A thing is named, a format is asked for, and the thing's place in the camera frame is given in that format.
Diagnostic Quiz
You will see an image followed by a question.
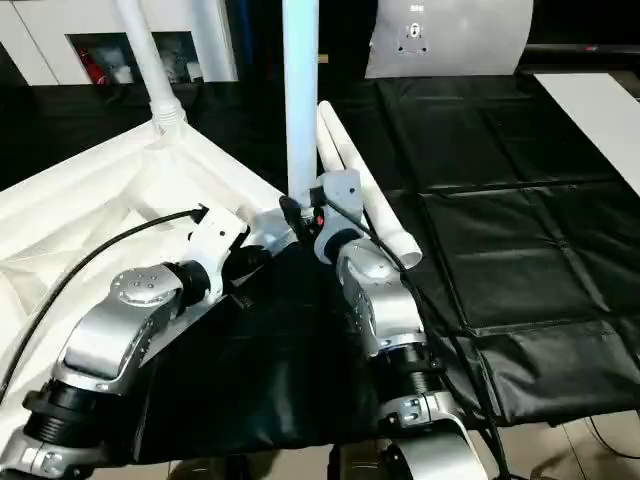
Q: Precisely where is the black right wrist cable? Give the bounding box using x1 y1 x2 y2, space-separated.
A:
323 198 512 480

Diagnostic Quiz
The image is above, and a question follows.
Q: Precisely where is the grey printed cushion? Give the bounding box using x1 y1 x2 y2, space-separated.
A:
362 0 536 81

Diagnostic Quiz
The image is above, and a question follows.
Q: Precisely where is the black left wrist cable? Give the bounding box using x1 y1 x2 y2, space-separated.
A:
0 202 210 397

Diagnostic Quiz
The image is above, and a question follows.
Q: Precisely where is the white plastic table leg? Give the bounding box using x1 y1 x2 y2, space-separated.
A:
316 99 351 177
333 140 425 270
114 0 191 137
280 0 322 207

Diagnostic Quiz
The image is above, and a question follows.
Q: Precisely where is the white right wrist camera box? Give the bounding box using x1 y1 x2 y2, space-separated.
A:
311 167 367 265

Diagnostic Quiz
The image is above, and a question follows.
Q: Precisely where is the red bottle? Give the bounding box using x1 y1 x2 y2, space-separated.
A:
78 46 107 85

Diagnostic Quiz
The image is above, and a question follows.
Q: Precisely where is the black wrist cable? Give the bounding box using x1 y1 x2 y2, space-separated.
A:
323 198 512 480
0 202 210 397

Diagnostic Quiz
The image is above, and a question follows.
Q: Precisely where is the black cabinet with gold label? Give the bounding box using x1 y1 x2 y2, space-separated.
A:
236 0 382 82

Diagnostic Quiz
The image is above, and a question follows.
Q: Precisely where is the white flat board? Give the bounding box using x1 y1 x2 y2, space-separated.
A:
531 71 640 195

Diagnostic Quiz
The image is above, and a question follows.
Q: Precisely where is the white plastic table top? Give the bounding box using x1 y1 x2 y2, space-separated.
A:
0 117 302 432

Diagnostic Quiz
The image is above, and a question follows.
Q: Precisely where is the black padded work mat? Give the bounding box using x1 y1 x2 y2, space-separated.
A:
0 74 640 462

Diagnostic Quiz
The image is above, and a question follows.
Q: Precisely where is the white glass-door cabinet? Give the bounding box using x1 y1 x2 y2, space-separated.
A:
0 0 240 87

